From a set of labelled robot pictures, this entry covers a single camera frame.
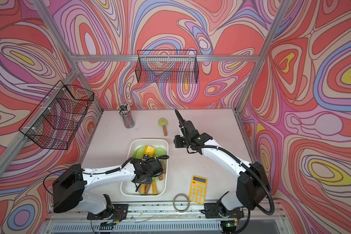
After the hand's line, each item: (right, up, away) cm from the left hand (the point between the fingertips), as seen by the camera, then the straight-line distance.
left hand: (148, 180), depth 82 cm
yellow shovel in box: (-2, +15, +11) cm, 19 cm away
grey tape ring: (+15, -10, -7) cm, 19 cm away
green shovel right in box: (+5, +14, +14) cm, 20 cm away
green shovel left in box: (-9, +14, +11) cm, 20 cm away
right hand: (+17, +20, +1) cm, 26 cm away
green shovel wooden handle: (+8, +27, +23) cm, 36 cm away
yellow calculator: (+28, -5, -2) cm, 29 cm away
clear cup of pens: (-19, +41, +14) cm, 48 cm away
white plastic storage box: (-11, -5, -1) cm, 12 cm away
